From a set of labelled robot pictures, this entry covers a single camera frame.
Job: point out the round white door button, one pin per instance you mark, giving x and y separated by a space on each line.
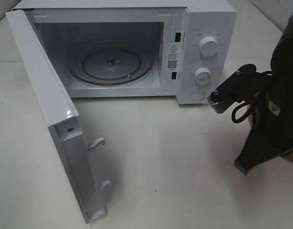
198 95

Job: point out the white microwave knob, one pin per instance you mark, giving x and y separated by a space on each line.
208 46
202 76

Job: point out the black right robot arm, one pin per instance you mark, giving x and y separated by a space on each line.
281 62

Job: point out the upper white microwave knob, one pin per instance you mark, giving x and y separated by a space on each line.
208 46

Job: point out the glass microwave turntable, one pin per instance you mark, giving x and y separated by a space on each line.
114 66

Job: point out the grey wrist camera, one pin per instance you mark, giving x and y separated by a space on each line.
220 104

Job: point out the pink round plate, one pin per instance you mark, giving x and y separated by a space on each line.
290 155

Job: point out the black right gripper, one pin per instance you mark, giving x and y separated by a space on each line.
281 86

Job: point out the white microwave door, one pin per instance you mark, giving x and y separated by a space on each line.
60 115

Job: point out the white microwave oven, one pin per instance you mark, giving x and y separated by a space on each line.
126 48

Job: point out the lower white microwave knob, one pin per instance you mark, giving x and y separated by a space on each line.
202 76

